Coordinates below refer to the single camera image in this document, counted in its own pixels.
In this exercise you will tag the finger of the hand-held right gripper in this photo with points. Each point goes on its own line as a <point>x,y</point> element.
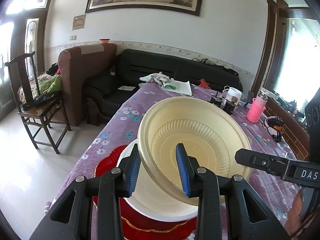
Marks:
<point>262,163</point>

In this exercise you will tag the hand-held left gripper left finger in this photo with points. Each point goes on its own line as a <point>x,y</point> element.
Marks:
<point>135,172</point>

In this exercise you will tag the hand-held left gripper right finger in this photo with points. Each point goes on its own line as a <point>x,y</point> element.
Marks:
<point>182,172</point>

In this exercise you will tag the large white foam bowl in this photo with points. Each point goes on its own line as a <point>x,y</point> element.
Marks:
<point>155,200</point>

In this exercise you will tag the cream plastic bowl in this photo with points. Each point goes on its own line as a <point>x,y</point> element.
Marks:
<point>200,130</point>

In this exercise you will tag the large red glass plate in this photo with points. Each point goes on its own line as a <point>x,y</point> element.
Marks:
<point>175,236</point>

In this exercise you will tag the person's right hand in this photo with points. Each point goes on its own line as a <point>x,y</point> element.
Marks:
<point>293,215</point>

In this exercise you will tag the black and orange patterned cloth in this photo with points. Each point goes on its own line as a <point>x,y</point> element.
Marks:
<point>273,128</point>

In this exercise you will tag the pink knit-sleeved bottle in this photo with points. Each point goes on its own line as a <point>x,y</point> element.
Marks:
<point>256,110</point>

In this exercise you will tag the purple floral tablecloth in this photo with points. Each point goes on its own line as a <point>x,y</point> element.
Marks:
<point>120,120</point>

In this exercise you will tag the black stand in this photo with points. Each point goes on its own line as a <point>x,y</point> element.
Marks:
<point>250,95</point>

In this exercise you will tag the white plastic jar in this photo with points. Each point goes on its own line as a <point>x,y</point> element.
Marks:
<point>234,95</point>

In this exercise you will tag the white notebook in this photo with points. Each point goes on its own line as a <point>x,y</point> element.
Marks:
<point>126,88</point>

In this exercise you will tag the red cloth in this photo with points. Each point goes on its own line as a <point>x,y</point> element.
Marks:
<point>203,83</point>

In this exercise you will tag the brown armchair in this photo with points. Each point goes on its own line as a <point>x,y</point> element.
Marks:
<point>75,80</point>

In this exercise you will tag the black sofa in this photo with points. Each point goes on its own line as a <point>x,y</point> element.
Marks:
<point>155,62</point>

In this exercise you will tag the black bag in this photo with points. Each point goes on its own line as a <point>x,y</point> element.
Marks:
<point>43,98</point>

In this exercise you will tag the dark wooden chair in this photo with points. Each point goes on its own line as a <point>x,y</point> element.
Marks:
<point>27,115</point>

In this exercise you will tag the green cloth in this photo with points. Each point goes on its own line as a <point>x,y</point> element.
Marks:
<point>48,85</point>

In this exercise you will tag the small red dish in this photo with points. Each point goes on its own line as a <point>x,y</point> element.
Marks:
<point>104,40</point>

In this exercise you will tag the wooden glass door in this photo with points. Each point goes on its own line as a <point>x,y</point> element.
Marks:
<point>32,37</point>

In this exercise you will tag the wooden window frame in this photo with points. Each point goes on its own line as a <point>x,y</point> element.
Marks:
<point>275,42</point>

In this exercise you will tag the wall plaque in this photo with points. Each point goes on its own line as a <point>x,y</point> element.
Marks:
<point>79,22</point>

